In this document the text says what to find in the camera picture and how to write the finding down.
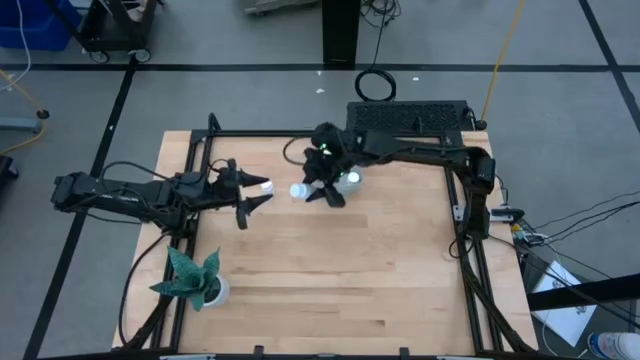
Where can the grey plastic basket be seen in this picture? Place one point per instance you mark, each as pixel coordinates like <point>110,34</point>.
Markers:
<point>357,189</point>

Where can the black aluminium table frame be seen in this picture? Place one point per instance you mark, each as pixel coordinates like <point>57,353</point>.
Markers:
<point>250,133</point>

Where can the black metal beam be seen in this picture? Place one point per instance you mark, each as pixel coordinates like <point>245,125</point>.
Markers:
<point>600,290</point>

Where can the white paper sheet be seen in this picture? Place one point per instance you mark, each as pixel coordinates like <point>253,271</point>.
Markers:
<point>565,320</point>

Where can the black perforated computer case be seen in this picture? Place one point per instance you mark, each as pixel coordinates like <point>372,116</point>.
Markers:
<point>400,116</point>

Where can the small black camera device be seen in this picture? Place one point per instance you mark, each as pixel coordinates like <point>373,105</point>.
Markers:
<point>507,215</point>

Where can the black floor object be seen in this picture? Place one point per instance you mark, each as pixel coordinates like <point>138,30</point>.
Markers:
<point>7,167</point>

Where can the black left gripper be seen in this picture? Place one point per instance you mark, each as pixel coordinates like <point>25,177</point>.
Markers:
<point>225,190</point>

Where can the blue plastic bin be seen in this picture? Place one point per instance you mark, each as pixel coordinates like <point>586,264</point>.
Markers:
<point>35,25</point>

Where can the green leafy plant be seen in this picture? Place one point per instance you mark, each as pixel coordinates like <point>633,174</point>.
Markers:
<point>187,272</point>

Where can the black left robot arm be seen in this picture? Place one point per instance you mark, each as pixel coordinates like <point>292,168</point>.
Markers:
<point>125,200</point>

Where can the black wheeled cart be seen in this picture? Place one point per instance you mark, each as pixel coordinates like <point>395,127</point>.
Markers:
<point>115,35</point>

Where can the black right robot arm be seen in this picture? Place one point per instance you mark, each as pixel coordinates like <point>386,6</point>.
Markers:
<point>425,150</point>

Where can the grey flat object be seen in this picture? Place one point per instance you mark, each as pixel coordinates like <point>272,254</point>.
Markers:
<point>280,5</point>

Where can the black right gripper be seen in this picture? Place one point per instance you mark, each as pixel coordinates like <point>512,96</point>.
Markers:
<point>325,167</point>

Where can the grey flat floor base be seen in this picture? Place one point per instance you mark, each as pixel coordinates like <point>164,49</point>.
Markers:
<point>20,125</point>

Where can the black upright stand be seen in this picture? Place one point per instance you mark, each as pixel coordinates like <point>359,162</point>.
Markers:
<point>341,30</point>

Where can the white blue plastic bottle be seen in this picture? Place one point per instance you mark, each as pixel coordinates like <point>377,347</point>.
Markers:
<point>615,346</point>

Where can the white pill bottle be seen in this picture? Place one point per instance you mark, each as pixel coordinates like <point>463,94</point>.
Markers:
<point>299,191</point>
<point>353,177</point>
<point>268,188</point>

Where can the white plant pot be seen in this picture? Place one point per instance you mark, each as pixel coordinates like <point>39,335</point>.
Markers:
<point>222,295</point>

